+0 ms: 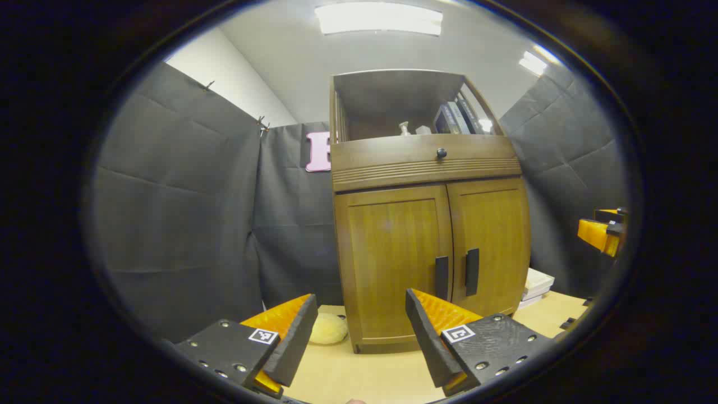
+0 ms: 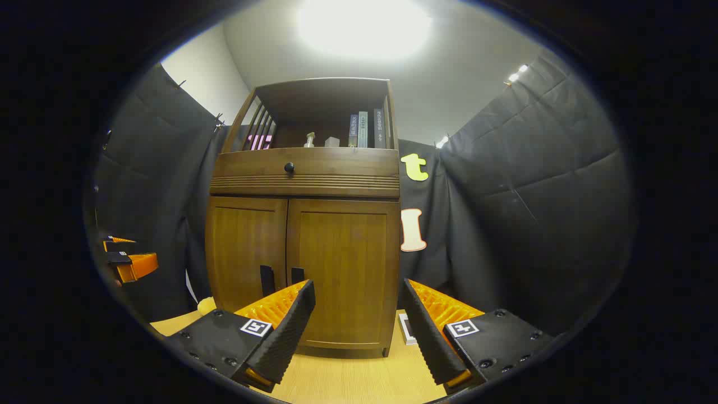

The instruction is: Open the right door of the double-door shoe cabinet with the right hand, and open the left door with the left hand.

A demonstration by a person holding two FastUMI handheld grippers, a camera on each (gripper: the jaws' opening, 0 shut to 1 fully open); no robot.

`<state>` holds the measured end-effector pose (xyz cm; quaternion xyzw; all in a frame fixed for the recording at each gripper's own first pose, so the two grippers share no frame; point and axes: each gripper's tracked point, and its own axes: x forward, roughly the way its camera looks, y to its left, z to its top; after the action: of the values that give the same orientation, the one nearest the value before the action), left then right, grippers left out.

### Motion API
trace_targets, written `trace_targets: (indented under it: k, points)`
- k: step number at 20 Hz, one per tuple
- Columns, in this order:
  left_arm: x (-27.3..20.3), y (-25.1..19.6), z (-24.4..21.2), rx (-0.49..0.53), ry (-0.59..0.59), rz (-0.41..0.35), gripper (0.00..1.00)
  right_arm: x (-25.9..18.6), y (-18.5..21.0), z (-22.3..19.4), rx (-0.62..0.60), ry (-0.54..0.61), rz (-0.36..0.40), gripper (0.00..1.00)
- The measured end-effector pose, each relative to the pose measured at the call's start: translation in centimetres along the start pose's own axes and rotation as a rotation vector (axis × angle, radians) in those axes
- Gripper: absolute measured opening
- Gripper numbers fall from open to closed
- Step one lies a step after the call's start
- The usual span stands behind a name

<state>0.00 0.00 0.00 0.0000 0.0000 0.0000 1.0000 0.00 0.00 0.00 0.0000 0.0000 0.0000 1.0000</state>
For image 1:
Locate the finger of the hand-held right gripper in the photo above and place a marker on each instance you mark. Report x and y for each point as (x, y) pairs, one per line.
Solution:
(597, 234)

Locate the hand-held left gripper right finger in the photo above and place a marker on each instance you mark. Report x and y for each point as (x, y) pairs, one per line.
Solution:
(429, 348)

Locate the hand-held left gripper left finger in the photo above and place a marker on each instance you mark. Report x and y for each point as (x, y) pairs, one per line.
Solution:
(294, 348)

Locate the wooden shoe cabinet door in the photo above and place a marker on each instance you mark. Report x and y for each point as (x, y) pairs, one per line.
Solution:
(493, 235)
(387, 252)

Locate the brown wooden shoe cabinet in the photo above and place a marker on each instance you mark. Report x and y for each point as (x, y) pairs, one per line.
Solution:
(392, 163)

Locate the wooden cabinet drawer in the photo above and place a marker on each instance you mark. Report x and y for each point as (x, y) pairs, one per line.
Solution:
(387, 160)

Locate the pale yellow plush ball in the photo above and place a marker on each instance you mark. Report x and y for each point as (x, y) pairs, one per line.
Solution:
(328, 329)

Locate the thick white book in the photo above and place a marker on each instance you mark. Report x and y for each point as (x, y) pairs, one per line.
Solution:
(539, 279)

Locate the thin white book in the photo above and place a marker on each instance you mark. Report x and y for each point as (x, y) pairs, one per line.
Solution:
(533, 298)

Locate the grey book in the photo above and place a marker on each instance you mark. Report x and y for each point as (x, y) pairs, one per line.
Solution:
(461, 119)

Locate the small ceiling light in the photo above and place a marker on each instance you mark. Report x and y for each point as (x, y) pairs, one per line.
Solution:
(533, 63)

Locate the black backdrop cloth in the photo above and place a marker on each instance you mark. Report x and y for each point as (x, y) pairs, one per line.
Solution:
(179, 196)

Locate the white pump bottle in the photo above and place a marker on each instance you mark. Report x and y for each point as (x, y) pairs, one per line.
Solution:
(404, 129)

